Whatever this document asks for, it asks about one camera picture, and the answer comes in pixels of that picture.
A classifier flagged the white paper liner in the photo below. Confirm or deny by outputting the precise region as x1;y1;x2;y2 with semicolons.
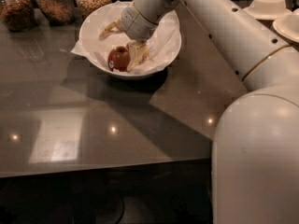
70;0;181;77

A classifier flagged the rear stack of paper bowls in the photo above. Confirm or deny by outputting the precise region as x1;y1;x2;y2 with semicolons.
244;0;292;21

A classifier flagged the leftmost glass cereal jar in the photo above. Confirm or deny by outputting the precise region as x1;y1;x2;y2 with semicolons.
0;0;36;32

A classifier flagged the red front apple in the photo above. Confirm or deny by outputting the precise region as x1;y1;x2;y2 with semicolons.
107;46;131;72

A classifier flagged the white ceramic bowl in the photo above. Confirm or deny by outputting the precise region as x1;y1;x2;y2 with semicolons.
78;1;182;80

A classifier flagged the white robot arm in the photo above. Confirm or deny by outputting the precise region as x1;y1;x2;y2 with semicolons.
101;0;299;224

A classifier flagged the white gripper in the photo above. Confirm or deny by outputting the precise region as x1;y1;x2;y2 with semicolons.
99;1;158;72

